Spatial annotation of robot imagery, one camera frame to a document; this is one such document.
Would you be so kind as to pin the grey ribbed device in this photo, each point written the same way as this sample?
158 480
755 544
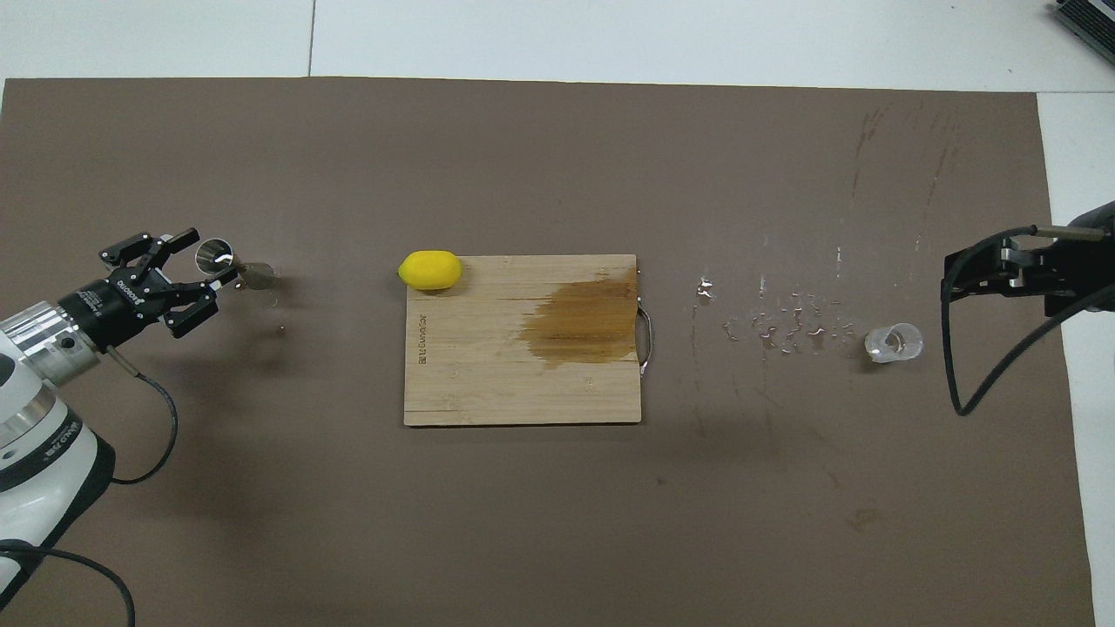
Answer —
1089 22

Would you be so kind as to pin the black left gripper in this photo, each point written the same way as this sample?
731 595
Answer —
118 305

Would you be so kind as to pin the metal jigger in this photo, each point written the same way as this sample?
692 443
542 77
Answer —
257 274

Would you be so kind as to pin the wooden cutting board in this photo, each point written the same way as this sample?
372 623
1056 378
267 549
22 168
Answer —
488 374

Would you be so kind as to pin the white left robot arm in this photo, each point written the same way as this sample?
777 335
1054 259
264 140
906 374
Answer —
35 435

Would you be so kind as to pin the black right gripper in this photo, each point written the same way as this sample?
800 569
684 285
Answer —
1084 270

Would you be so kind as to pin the yellow lemon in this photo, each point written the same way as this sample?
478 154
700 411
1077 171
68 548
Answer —
429 270

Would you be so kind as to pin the brown table mat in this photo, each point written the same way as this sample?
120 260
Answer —
557 522

